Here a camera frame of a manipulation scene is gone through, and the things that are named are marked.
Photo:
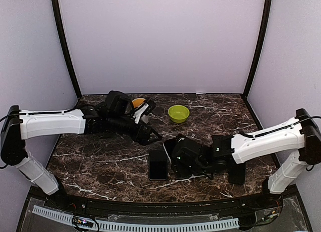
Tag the left black frame post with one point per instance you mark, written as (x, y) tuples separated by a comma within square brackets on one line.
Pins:
[(64, 47)]

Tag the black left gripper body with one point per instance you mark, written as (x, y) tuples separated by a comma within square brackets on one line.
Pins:
[(138, 139)]

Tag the right black frame post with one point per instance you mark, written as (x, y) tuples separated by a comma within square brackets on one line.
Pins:
[(258, 48)]

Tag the black frame post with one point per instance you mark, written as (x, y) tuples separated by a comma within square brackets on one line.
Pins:
[(64, 47), (258, 48)]

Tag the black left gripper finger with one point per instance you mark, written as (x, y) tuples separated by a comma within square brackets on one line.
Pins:
[(154, 136), (146, 142)]

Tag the black phone case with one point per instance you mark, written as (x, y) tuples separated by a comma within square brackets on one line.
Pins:
[(149, 167)]

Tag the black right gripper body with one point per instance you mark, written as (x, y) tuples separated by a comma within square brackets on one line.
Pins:
[(183, 171)]

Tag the green bowl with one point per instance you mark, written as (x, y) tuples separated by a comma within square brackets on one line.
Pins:
[(178, 113)]

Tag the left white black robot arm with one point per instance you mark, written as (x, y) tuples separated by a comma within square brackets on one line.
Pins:
[(117, 113)]

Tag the white mug orange inside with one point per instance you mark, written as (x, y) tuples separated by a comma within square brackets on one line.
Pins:
[(138, 102)]

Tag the white slotted cable duct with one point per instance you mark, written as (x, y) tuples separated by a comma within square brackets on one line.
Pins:
[(103, 225)]

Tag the black phone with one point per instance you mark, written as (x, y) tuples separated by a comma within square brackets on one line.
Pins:
[(236, 174), (173, 141)]

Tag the black phone under lavender case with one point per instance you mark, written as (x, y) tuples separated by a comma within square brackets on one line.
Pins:
[(236, 174)]

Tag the black front table rail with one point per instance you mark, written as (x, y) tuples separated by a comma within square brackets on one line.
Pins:
[(245, 206)]

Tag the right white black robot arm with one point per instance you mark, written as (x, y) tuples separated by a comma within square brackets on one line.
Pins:
[(229, 153)]

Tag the small circuit board with leds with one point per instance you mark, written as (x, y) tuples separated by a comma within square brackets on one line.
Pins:
[(82, 222)]

